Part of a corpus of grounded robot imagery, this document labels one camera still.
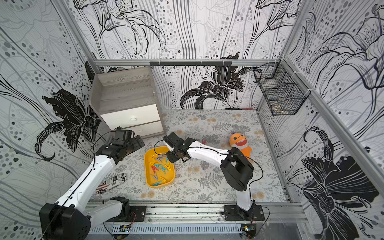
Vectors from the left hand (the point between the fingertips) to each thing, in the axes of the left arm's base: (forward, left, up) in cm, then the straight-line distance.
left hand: (137, 146), depth 82 cm
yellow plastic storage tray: (-8, -11, -14) cm, 19 cm away
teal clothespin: (-7, -13, -13) cm, 19 cm away
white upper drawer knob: (+12, +4, +9) cm, 16 cm away
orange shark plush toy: (+9, -59, -4) cm, 60 cm away
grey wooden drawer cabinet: (+23, +9, +15) cm, 29 cm away
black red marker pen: (+47, -73, -14) cm, 88 cm away
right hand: (-1, -19, -7) cm, 20 cm away
